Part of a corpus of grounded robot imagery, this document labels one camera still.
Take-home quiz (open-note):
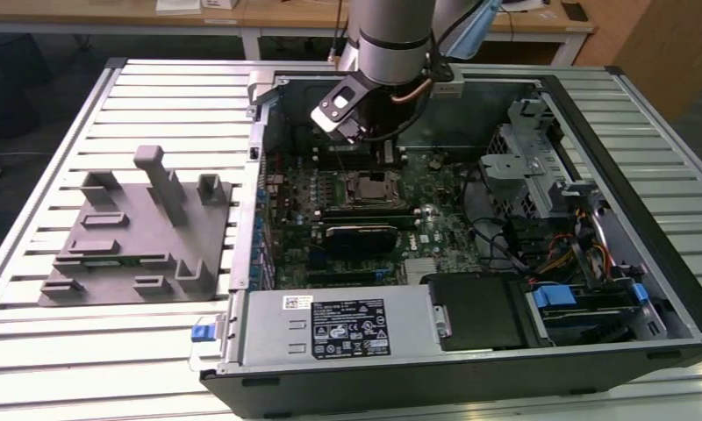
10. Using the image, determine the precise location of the black expansion slot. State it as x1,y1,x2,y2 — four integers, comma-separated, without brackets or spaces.
308,270,383,285

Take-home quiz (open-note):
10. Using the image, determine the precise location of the white paper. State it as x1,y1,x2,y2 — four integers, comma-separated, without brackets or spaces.
155,0,204,15

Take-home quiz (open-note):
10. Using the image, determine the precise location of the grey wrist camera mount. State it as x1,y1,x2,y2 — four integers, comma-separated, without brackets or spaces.
430,65,467,96

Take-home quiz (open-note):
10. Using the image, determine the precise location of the silver heatsink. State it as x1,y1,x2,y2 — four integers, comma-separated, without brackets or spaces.
404,258,442,285

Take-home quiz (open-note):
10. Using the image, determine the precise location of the green RAM stick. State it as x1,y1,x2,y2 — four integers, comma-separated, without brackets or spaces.
80,256,140,268

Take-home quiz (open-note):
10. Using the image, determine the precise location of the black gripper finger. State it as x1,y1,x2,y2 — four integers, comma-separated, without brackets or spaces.
368,139,399,183

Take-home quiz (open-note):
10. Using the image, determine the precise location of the black phone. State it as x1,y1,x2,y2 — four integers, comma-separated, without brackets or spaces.
561,1,590,22

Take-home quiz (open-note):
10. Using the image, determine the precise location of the green motherboard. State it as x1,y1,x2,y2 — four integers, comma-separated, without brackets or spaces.
255,146,488,291

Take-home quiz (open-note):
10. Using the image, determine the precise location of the black graphics card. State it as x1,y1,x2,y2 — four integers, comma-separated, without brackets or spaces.
320,223,400,256

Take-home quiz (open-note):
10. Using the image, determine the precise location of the grey power supply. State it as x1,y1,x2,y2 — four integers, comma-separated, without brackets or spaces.
232,288,443,368

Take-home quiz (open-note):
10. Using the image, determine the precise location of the wooden cabinet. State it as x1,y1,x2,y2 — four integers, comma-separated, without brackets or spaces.
573,0,702,126

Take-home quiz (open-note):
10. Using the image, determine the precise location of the black RAM stick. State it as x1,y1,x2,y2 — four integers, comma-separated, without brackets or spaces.
324,218,418,230

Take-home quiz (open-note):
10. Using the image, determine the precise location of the black PC case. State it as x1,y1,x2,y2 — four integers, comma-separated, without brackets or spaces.
199,65,702,420

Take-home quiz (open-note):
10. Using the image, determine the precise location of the metal drive cage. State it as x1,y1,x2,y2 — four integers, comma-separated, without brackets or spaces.
478,98,583,220

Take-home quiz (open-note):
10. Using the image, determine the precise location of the black plastic shroud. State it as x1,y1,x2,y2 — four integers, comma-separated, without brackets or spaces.
424,271,533,353

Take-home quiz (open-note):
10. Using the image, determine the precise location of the metal socket cover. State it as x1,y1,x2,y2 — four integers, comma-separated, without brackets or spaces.
343,171,403,207

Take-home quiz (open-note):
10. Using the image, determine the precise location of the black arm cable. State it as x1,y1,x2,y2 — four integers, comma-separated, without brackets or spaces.
362,0,480,142

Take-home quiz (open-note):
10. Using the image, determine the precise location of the orange yellow wire bundle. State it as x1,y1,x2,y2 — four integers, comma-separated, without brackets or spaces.
535,230,619,284

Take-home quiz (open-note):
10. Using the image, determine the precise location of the hard disk in blue carrier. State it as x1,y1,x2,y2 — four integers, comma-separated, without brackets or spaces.
531,283,645,346

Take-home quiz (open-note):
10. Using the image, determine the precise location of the silver CPU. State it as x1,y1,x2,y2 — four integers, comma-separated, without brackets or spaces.
354,177,394,199

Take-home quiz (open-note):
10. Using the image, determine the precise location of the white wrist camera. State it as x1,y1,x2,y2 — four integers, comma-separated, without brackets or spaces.
309,75,383,144

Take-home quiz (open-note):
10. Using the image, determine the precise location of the wooden desk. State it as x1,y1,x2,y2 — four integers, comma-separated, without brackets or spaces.
0,0,598,67

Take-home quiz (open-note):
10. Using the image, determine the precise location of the CPU socket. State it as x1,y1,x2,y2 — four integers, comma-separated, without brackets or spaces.
342,169,406,208

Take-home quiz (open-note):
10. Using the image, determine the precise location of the grey parts rack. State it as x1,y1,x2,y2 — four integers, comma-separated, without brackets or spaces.
37,144,235,308

